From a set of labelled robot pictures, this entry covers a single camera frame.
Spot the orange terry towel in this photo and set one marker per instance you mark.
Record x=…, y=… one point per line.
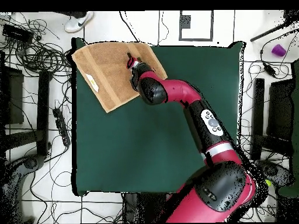
x=105, y=74

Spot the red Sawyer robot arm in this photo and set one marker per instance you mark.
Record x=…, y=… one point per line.
x=182, y=89

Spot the person's foot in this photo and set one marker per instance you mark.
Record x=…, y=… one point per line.
x=77, y=23

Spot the dark green table cloth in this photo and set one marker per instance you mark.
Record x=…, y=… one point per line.
x=140, y=151

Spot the black power strip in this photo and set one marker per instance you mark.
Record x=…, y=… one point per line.
x=62, y=126

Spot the black stand bar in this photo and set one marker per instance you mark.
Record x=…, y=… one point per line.
x=258, y=112
x=43, y=112

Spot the black electronics box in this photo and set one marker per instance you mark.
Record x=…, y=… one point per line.
x=16, y=33

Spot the black panel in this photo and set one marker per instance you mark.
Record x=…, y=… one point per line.
x=280, y=109
x=14, y=98

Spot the black power adapter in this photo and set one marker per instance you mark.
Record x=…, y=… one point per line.
x=269, y=69

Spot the black rod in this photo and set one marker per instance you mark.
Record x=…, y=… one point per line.
x=268, y=31

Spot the purple cup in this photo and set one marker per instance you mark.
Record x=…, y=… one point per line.
x=278, y=50

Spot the lime green object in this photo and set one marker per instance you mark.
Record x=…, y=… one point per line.
x=268, y=183

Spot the black square floor frame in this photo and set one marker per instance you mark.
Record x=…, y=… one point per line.
x=185, y=22

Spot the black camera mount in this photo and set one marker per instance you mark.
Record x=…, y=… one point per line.
x=31, y=162
x=273, y=171

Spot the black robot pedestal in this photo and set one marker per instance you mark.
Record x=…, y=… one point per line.
x=142, y=207

